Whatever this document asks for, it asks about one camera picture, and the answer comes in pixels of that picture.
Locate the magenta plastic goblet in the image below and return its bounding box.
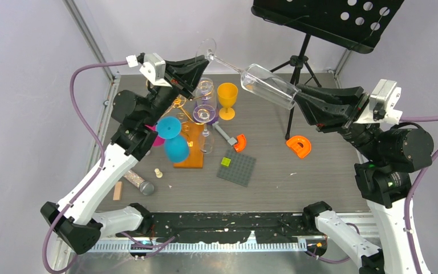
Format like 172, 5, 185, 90
147, 125, 165, 147

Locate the cream chess pawn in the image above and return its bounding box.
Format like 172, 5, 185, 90
154, 168, 163, 178

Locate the green lego brick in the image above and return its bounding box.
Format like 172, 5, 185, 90
221, 157, 232, 167

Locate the clear wine glass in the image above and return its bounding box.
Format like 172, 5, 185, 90
193, 104, 215, 154

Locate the orange plastic goblet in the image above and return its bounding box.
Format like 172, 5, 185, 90
217, 83, 238, 120

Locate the small wooden block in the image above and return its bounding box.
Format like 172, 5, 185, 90
112, 182, 123, 201

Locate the blue plastic goblet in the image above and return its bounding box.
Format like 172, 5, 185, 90
156, 116, 189, 163

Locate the grey lego baseplate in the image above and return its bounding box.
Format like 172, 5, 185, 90
217, 149, 257, 187

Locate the black music stand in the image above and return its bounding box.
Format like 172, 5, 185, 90
252, 1, 402, 146

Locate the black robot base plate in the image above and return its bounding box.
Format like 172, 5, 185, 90
143, 212, 327, 244

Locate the gold wire glass rack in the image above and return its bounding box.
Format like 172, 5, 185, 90
167, 92, 206, 169

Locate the glitter tube with cap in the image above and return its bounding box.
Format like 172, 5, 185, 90
124, 170, 155, 196

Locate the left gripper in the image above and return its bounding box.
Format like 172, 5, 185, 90
143, 57, 209, 127

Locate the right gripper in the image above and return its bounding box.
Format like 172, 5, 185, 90
287, 81, 382, 159

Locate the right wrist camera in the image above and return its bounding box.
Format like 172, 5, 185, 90
354, 79, 403, 124

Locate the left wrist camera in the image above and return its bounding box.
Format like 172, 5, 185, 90
126, 53, 172, 87

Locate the small orange curved piece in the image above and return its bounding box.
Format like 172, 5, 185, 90
233, 134, 247, 152

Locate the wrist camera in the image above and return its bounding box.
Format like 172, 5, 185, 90
126, 53, 172, 87
354, 79, 403, 124

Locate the orange curved track piece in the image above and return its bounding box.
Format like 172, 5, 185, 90
286, 135, 312, 159

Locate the clear champagne flute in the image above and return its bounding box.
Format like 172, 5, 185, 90
196, 38, 299, 110

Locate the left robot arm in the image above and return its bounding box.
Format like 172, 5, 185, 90
40, 53, 209, 255

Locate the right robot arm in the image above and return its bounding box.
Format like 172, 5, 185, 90
294, 79, 433, 273

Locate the grey plastic bar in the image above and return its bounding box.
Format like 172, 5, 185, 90
212, 122, 238, 146

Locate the purple metronome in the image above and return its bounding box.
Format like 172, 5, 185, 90
193, 109, 218, 124

